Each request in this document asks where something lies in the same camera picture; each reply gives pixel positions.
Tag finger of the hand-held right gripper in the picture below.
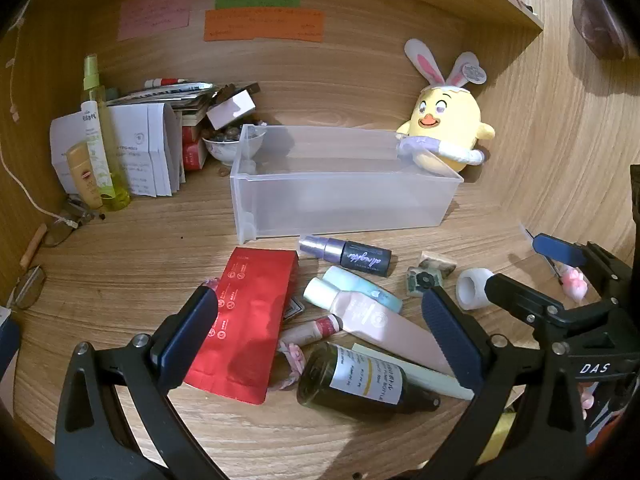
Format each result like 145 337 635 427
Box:
484 271 608 333
531 233 640 286

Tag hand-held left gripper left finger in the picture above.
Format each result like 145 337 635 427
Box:
54 284 236 480

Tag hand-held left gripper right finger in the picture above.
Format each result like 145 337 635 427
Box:
415 285 588 480

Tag pink paw toy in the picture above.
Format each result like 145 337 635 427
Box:
560 267 588 302

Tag pale green tube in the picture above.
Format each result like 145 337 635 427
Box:
350 344 475 401

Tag red foil pouch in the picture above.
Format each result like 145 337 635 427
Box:
184 247 300 406

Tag pink lotion bottle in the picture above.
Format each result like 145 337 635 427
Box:
303 277 453 377

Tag beige stone block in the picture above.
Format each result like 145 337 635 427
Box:
419 251 458 278

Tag pink braided rope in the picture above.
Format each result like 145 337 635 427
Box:
267 341 307 392

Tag small teal bottle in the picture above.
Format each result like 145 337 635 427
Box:
322 265 403 313

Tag small pink tube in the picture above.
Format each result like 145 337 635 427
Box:
278 314 343 347

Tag dark purple spray bottle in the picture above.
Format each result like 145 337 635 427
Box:
298 235 392 278

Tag dark glass bottle white label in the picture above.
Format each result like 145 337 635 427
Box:
296 342 442 417

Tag clear plastic storage bin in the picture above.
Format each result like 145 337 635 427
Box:
229 124 465 247

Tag person's orange clothing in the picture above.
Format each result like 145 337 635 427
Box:
585 400 632 447

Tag eyeglasses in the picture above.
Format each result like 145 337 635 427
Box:
10 265 47 310
40 200 96 248

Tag yellow chick plush toy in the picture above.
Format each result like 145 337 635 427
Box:
395 37 497 177

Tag wooden stick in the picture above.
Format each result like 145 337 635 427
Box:
20 222 48 267

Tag yellow-green spray bottle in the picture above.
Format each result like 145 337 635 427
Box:
81 54 132 212

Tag blue white package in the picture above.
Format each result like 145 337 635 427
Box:
0 305 21 381

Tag folded white papers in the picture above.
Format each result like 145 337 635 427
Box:
49 102 185 198

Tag white bowl of stones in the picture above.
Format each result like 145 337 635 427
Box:
201 125 268 167

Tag tan sunscreen bottle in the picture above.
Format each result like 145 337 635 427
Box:
66 141 105 210

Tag small white cardboard box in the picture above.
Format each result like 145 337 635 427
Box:
206 84 261 131

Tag dark maroon round object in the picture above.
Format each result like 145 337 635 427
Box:
570 0 640 61

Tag stack of books and papers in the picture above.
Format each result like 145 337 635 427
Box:
107 80 221 126

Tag orange paper note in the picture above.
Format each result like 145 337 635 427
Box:
203 8 326 42

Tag pink paper note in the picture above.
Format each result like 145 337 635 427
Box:
117 0 191 42

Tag green paper note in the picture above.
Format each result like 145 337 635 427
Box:
215 0 301 10

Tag white cable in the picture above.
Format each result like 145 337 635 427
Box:
0 147 76 226

